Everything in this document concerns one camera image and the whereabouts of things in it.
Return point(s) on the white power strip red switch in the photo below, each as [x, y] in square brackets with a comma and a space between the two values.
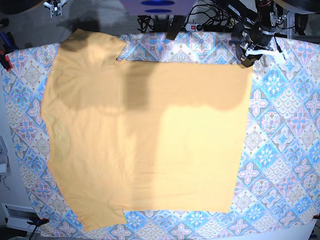
[194, 27]

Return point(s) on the black clamp on table edge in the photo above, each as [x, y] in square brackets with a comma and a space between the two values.
[175, 26]

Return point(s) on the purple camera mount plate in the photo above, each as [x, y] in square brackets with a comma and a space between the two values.
[158, 7]

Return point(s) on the red black clamp left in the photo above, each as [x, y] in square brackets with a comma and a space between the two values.
[5, 61]

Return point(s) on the yellow T-shirt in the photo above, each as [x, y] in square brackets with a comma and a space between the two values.
[142, 135]

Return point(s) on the orange black clamp bottom left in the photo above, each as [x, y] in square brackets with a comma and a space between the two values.
[37, 222]

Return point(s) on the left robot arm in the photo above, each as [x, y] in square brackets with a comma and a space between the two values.
[268, 14]

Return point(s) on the patterned blue pink tablecloth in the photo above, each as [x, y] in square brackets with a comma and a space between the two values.
[278, 185]

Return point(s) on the white aluminium rail bottom left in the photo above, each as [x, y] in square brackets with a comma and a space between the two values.
[17, 217]

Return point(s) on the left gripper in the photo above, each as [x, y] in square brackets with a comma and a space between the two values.
[256, 41]

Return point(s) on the blue handled tool left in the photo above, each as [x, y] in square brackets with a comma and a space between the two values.
[9, 42]

